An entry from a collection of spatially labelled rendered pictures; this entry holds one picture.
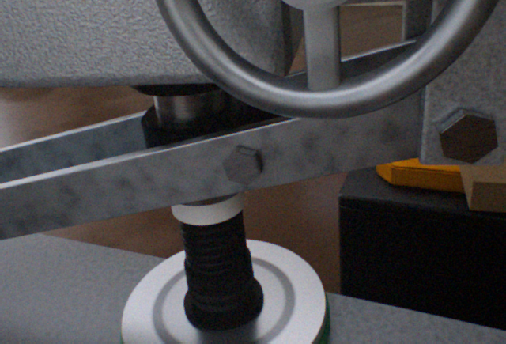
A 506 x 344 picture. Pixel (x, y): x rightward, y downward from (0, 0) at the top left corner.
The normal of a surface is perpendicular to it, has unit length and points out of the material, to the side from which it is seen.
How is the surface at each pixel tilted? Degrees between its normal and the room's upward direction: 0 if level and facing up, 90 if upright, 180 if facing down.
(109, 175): 90
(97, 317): 0
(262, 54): 90
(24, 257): 0
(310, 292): 0
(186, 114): 90
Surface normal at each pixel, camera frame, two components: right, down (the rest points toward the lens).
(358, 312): -0.09, -0.89
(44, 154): -0.18, 0.46
